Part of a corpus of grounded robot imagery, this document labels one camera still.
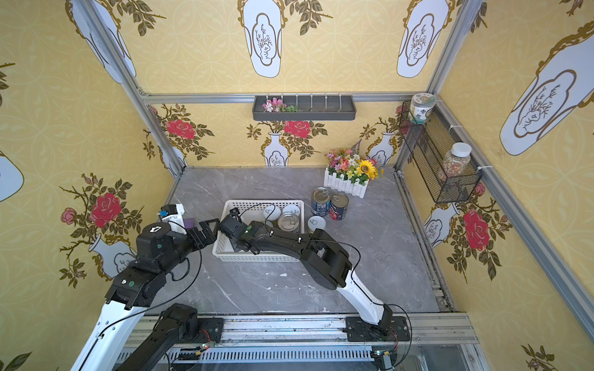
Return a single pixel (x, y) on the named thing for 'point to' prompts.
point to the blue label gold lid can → (288, 222)
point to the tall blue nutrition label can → (320, 201)
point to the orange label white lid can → (271, 212)
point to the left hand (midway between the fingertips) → (200, 223)
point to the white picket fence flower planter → (348, 172)
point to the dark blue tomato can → (338, 206)
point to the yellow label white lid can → (316, 222)
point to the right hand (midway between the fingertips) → (248, 228)
